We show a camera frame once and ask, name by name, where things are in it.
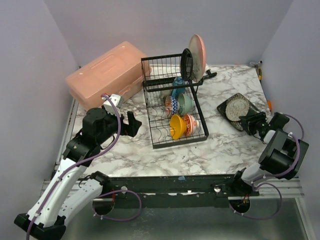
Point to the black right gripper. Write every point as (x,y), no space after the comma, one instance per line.
(255,123)

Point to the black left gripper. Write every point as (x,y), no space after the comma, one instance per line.
(126,125)

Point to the speckled white plate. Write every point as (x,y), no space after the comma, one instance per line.
(236,108)

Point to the blue patterned bowl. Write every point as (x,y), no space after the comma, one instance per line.
(171,106)

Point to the grey ceramic mug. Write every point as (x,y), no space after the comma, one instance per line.
(164,93)

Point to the yellow bowl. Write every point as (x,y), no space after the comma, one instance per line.
(177,127)

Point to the mint green bowl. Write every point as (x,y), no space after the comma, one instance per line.
(186,104)

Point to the orange floral bowl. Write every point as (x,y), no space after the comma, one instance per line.
(192,124)

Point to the blue floral mug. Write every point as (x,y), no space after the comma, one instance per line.
(178,84)

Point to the black round plate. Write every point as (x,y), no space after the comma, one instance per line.
(186,64)

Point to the pink and cream plate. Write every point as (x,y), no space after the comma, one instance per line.
(199,58)

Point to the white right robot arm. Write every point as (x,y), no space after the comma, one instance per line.
(282,156)

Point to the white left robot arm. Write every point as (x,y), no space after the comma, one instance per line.
(101,129)

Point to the black floral square plate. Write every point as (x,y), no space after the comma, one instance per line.
(236,124)

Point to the orange clamp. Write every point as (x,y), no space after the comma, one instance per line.
(269,105)

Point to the yellow black tool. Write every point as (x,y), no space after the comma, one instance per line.
(260,74)

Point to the pink plastic storage box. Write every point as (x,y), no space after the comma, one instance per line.
(118,71)

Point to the black and white pipe fitting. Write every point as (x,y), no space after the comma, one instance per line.
(208,74)

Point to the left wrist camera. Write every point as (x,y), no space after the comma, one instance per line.
(112,103)

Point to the black wire dish rack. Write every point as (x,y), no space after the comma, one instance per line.
(158,74)

